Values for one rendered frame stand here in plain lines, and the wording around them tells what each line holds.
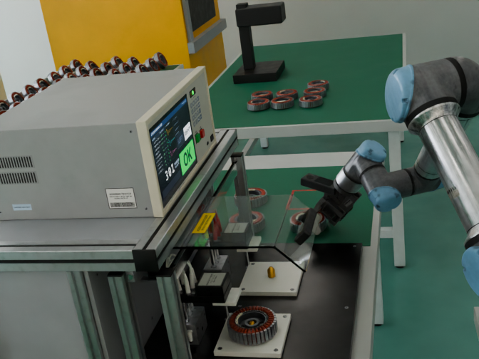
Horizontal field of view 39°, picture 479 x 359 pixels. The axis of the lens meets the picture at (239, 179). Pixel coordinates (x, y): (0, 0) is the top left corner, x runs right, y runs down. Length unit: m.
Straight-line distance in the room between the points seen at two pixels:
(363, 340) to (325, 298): 0.17
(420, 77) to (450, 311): 1.69
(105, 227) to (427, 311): 1.88
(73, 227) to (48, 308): 0.17
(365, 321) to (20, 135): 0.87
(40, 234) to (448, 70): 0.91
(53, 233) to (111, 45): 3.91
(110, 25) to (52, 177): 3.83
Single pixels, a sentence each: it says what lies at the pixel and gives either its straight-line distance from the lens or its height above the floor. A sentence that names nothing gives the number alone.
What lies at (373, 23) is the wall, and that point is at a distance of 6.67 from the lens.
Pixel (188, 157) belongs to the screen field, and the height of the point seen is 1.17.
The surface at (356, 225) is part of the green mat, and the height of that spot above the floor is 0.75.
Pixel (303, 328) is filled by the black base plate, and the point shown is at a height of 0.77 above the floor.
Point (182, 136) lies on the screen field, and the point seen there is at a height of 1.22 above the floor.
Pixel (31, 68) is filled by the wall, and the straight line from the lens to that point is 7.79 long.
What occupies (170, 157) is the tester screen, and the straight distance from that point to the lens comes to 1.42.
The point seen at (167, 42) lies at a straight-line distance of 5.07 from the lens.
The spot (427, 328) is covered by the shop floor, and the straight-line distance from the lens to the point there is 2.90.
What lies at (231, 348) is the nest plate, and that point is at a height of 0.78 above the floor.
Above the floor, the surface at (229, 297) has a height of 0.88.
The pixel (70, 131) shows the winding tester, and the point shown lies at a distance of 1.37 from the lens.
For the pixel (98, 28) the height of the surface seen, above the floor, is 0.97.
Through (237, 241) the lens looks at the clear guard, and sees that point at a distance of 1.33.
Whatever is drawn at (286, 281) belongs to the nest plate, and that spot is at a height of 0.78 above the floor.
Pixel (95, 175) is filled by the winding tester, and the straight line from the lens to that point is 1.38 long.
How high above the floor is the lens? 1.67
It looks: 22 degrees down
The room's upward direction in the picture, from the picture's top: 8 degrees counter-clockwise
